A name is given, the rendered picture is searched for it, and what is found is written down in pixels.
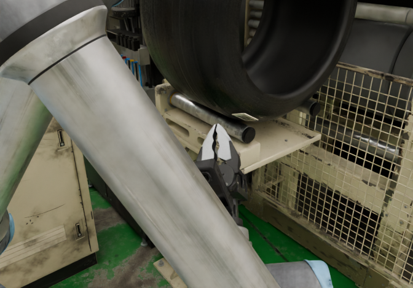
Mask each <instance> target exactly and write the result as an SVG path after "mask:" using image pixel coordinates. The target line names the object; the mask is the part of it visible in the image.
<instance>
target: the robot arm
mask: <svg viewBox="0 0 413 288"><path fill-rule="evenodd" d="M122 1H123V0H0V255H1V254H2V253H3V252H4V251H5V250H6V248H7V247H8V245H9V243H10V242H11V241H12V238H13V237H14V231H15V224H14V220H13V217H12V215H11V213H8V210H7V207H8V205H9V203H10V201H11V199H12V197H13V195H14V193H15V191H16V189H17V187H18V185H19V183H20V181H21V179H22V177H23V175H24V173H25V171H26V169H27V167H28V165H29V163H30V161H31V159H32V157H33V155H34V153H35V151H36V149H37V147H38V145H39V143H40V141H41V139H42V137H43V135H44V133H45V131H46V129H47V127H48V125H49V123H50V122H51V120H52V118H53V117H54V118H55V119H56V120H57V122H58V123H59V124H60V125H61V127H62V128H63V129H64V130H65V131H66V133H67V134H68V136H69V137H70V138H71V139H72V140H73V142H74V143H75V145H76V146H77V147H78V148H79V150H80V151H81V152H82V153H83V154H84V156H85V157H86V159H87V160H88V161H89V162H90V164H91V165H92V166H93V167H94V169H95V170H96V171H97V173H98V174H99V175H100V176H101V178H102V179H103V180H104V181H105V183H106V184H107V185H108V187H109V188H110V189H111V190H112V192H113V193H114V194H115V196H116V197H117V198H118V199H119V201H120V202H121V203H122V204H123V205H124V207H125V208H126V210H127V211H128V212H129V213H130V214H131V216H132V217H133V218H134V219H135V221H136V222H137V223H138V225H139V226H140V227H141V228H142V230H143V231H144V232H145V234H146V235H147V236H148V237H149V239H150V240H151V241H152V242H153V244H154V245H155V246H156V248H157V249H158V250H159V251H160V253H161V254H162V255H163V256H164V257H165V259H166V260H167V262H168V263H169V264H170V265H171V267H172V268H173V269H174V270H175V271H176V273H177V274H178V276H179V277H180V278H181V279H182V280H183V282H184V283H185V285H186V286H187V287H188V288H333V286H332V281H331V276H330V273H329V269H328V266H327V264H326V263H324V262H323V261H321V260H303V261H300V262H285V263H270V264H264V263H263V261H262V260H261V259H260V257H259V256H258V254H257V253H256V251H255V250H254V249H253V247H252V242H251V241H249V234H248V229H247V228H245V227H243V220H242V219H241V218H238V204H240V202H241V201H248V192H247V184H246V176H245V175H244V174H243V173H242V171H241V170H240V167H241V160H240V156H239V154H238V152H237V151H236V149H235V147H234V145H233V143H232V141H231V139H230V137H229V135H228V134H227V132H226V130H225V129H224V128H223V127H222V126H221V125H220V124H217V125H216V124H215V125H213V127H212V129H211V130H210V132H209V133H208V135H207V136H206V138H205V140H204V142H203V145H202V147H201V148H200V151H199V154H198V156H197V159H196V162H193V160H192V159H191V157H190V156H189V154H188V153H187V152H186V150H185V148H184V147H183V146H182V144H181V143H180V141H179V140H178V138H177V137H176V136H175V134H174V132H172V130H171V128H170V127H169V126H168V124H167V123H166V121H165V120H164V118H163V117H162V115H161V114H160V112H159V111H158V110H157V108H156V107H155V106H154V104H153V102H152V101H151V99H150V98H149V97H148V95H147V94H146V92H145V91H144V89H143V88H142V86H141V85H140V83H139V82H138V81H137V79H136V78H135V76H134V75H133V73H132V72H131V70H130V69H129V68H128V66H127V65H126V64H125V62H124V60H123V59H122V57H121V56H120V55H119V53H118V52H117V50H116V49H115V47H114V46H113V45H112V43H111V41H110V40H109V39H108V37H107V35H106V32H105V26H106V18H107V14H108V12H109V10H110V8H112V7H114V6H117V5H118V4H120V3H121V2H122ZM217 135H218V138H217V141H218V143H219V149H218V150H217V148H216V136H217ZM218 157H219V158H220V159H221V160H222V161H223V162H222V163H221V165H218V164H217V163H216V161H217V159H218ZM244 181H245V189H244ZM239 199H241V200H239Z"/></svg>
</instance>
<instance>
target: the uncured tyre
mask: <svg viewBox="0 0 413 288"><path fill-rule="evenodd" d="M357 2H358V0H264V6H263V10H262V15H261V19H260V22H259V25H258V28H257V30H256V32H255V34H254V36H253V38H252V40H251V41H250V43H249V44H248V46H247V47H246V49H244V51H243V52H242V53H241V51H240V43H239V18H240V8H241V4H242V0H140V19H141V27H142V31H143V36H144V40H145V43H146V46H147V49H148V51H149V54H150V56H151V58H152V60H153V62H154V64H155V65H156V67H157V69H158V70H159V71H160V73H161V74H162V75H163V76H164V78H165V79H166V80H167V81H168V83H169V84H170V85H171V86H172V87H173V88H174V89H176V90H177V91H178V92H180V93H181V94H182V95H184V96H186V97H187V98H189V99H192V100H194V101H196V102H198V103H200V104H202V105H204V106H206V107H209V108H210V109H212V110H214V111H216V112H219V113H221V114H223V115H225V116H227V117H230V118H232V119H235V120H239V121H244V120H242V119H240V118H238V117H236V116H234V115H232V114H240V113H246V114H248V115H250V116H252V117H254V118H256V119H258V120H254V121H245V122H266V121H270V120H274V119H277V118H279V117H282V116H284V115H286V114H287V113H289V112H291V111H292V110H294V109H295V108H297V107H299V106H300V105H302V104H303V103H305V102H306V101H307V100H308V99H310V98H311V97H312V96H313V95H314V94H315V93H316V92H317V91H318V90H319V89H320V88H321V86H322V85H323V84H324V83H325V82H326V80H327V79H328V77H329V76H330V75H331V73H332V71H333V70H334V68H335V67H336V64H337V63H338V61H339V59H340V57H341V55H342V52H343V51H344V48H345V46H346V43H347V41H348V38H349V35H350V32H351V29H352V26H353V21H354V18H355V13H356V7H357Z"/></svg>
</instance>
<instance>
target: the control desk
mask: <svg viewBox="0 0 413 288"><path fill-rule="evenodd" d="M7 210H8V213H11V215H12V217H13V220H14V224H15V231H14V237H13V238H12V241H11V242H10V243H9V245H8V247H7V248H6V250H5V251H4V252H3V253H2V254H1V255H0V284H2V285H3V286H4V287H6V288H49V287H51V286H53V285H55V284H57V283H59V282H62V281H64V280H65V279H68V278H70V277H72V276H74V275H75V274H78V273H80V272H81V271H84V270H86V269H88V268H90V267H92V266H94V265H96V264H97V263H98V262H97V258H96V251H99V248H98V241H97V237H96V230H95V223H94V218H93V211H92V204H91V200H90V193H89V186H88V182H87V175H86V170H85V163H84V156H83V153H82V152H81V151H80V150H79V148H78V147H77V146H76V145H75V143H74V142H73V140H72V139H71V138H70V137H69V136H68V134H67V133H66V131H65V130H64V129H63V128H62V127H61V125H60V124H59V123H58V122H57V120H56V119H55V118H54V117H53V118H52V120H51V122H50V123H49V125H48V127H47V129H46V131H45V133H44V135H43V137H42V139H41V141H40V143H39V145H38V147H37V149H36V151H35V153H34V155H33V157H32V159H31V161H30V163H29V165H28V167H27V169H26V171H25V173H24V175H23V177H22V179H21V181H20V183H19V185H18V187H17V189H16V191H15V193H14V195H13V197H12V199H11V201H10V203H9V205H8V207H7Z"/></svg>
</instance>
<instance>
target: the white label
mask: <svg viewBox="0 0 413 288"><path fill-rule="evenodd" d="M232 115H234V116H236V117H238V118H240V119H242V120H244V121H254V120H258V119H256V118H254V117H252V116H250V115H248V114H246V113H240V114H232Z"/></svg>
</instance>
